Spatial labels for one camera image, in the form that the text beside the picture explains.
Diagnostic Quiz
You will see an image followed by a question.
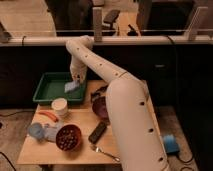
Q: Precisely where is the wooden table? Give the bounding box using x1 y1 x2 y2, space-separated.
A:
16 79 168 171

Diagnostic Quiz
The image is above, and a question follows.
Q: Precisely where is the white horizontal rail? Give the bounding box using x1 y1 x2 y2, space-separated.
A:
0 35 213 47

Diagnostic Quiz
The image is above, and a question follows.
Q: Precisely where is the black office chair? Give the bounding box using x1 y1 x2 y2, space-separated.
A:
103 9 120 29

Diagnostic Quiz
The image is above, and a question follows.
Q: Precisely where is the white cup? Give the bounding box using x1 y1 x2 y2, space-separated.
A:
51 98 68 117

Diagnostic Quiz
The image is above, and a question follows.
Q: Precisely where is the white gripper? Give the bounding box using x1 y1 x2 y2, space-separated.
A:
70 56 87 83

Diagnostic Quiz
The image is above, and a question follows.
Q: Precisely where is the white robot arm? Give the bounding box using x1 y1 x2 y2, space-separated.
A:
66 36 170 171

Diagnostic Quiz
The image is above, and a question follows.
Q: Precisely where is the green plastic tray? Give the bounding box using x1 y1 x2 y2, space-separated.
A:
33 72 87 105

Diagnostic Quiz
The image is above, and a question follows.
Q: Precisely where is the silver fork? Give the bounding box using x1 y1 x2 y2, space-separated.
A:
90 144 120 162

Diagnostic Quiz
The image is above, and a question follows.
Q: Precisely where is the orange carrot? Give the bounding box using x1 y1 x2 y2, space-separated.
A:
38 111 58 122

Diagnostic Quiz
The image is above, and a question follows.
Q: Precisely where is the red bowl with beans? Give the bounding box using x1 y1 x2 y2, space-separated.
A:
56 124 82 151

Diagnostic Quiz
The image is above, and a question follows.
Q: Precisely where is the blue sponge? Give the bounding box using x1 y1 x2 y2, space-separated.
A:
64 81 80 93

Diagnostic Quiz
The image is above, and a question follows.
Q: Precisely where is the blue cylinder on floor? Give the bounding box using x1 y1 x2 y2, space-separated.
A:
163 135 180 154

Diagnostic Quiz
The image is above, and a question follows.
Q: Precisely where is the purple bowl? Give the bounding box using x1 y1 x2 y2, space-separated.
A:
92 97 108 119

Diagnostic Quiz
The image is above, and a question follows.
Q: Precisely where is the black rectangular block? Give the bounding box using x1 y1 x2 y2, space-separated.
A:
88 122 107 144

